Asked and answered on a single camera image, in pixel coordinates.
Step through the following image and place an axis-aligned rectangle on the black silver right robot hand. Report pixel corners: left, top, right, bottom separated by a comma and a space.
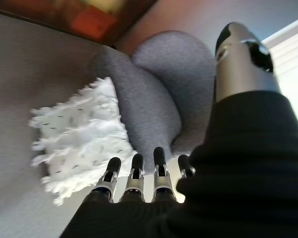
59, 21, 298, 238

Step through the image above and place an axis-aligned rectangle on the white fringed cushion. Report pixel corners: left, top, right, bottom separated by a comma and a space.
29, 76, 140, 207

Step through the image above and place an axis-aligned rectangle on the grey fabric armchair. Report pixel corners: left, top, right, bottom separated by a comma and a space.
99, 30, 217, 159

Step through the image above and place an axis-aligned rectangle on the dark framed red painting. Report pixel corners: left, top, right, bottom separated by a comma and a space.
0, 0, 157, 47

